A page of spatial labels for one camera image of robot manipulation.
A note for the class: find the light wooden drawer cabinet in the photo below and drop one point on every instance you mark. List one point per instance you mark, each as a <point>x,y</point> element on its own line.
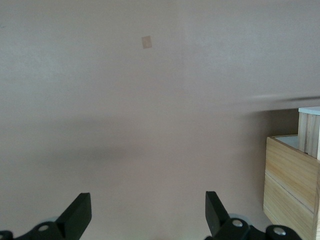
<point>287,185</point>

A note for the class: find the small square tape patch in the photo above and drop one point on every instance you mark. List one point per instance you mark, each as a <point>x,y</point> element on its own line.
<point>146,42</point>

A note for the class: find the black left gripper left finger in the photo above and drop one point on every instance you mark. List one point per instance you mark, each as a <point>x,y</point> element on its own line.
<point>75,220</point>

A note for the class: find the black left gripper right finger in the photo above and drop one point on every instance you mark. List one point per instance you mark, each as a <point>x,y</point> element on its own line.
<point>217,222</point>

